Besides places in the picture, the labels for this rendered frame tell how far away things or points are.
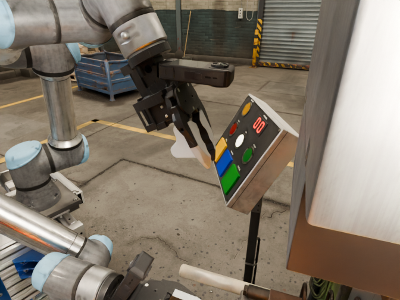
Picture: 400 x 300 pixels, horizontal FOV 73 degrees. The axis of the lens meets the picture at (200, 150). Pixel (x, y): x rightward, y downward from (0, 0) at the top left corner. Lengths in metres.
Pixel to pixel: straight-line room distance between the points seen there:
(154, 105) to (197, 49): 8.80
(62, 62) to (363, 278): 0.84
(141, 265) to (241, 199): 0.42
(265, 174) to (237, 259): 1.23
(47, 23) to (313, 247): 0.46
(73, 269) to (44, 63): 0.56
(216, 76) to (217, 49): 8.52
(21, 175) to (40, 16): 0.71
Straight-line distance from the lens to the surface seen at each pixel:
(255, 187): 0.80
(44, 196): 1.15
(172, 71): 0.43
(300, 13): 8.18
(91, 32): 0.53
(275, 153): 0.76
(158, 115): 0.44
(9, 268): 1.25
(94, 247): 0.76
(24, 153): 1.08
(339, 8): 0.19
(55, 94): 0.97
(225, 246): 2.02
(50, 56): 0.89
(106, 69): 5.13
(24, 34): 0.50
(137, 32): 0.43
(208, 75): 0.41
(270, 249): 2.05
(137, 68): 0.46
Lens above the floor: 1.47
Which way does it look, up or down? 27 degrees down
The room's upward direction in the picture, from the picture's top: straight up
